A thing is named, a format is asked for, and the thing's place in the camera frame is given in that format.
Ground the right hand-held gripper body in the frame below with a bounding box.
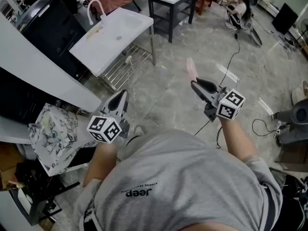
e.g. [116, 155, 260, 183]
[204, 86, 246, 123]

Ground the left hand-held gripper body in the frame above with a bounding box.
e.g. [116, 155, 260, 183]
[86, 104, 131, 145]

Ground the white plastic sink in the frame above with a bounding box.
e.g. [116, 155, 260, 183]
[69, 7, 154, 77]

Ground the person's left forearm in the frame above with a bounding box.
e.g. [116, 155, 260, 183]
[83, 142, 119, 188]

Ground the person's right forearm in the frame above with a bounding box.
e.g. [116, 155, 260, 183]
[220, 117, 260, 163]

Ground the marbled sink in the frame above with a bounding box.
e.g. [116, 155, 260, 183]
[28, 102, 98, 178]

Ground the dark sink stand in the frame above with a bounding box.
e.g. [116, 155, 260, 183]
[147, 0, 197, 44]

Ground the metal rack shelf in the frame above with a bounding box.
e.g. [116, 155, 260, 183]
[97, 43, 154, 92]

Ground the person's grey shoe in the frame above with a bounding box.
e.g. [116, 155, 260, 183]
[133, 125, 145, 137]

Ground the grey machine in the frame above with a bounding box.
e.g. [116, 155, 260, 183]
[271, 99, 308, 147]

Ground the white curved faucet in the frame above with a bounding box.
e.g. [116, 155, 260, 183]
[86, 0, 107, 26]

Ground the person's grey shirt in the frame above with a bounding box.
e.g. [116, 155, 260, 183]
[73, 128, 283, 231]

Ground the white curved counter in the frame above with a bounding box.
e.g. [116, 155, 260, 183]
[0, 14, 103, 113]

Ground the cardboard box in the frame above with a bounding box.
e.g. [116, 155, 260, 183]
[0, 142, 25, 193]

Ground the black cabinet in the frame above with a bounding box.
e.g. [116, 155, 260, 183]
[18, 0, 88, 79]

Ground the black box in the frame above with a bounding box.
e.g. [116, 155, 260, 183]
[271, 2, 299, 36]

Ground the black chair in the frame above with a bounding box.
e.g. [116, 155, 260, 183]
[269, 167, 308, 231]

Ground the black floor cable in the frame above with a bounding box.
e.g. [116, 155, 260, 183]
[193, 32, 242, 137]

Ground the black metal frame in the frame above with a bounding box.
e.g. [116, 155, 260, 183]
[9, 174, 81, 226]

